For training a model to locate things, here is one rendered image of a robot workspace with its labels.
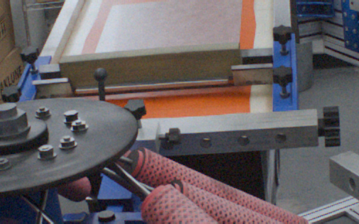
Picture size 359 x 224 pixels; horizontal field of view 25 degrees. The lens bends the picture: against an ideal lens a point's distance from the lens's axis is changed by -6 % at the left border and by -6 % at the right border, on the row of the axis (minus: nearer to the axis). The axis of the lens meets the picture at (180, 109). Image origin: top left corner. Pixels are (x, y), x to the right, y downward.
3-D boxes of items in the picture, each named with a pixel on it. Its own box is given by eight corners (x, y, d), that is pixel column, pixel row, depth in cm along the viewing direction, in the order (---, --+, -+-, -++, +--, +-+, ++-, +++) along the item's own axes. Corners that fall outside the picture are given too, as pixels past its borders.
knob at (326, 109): (310, 132, 157) (308, 99, 153) (339, 130, 156) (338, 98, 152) (311, 157, 151) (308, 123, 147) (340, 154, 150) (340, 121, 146)
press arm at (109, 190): (118, 159, 157) (112, 137, 154) (149, 157, 156) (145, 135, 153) (103, 220, 143) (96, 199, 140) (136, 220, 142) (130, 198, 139)
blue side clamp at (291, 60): (275, 61, 187) (272, 34, 183) (297, 59, 186) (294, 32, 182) (274, 144, 162) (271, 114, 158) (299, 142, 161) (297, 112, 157)
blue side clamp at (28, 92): (37, 78, 196) (31, 53, 192) (57, 76, 195) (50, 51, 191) (6, 157, 172) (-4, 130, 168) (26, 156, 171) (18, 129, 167)
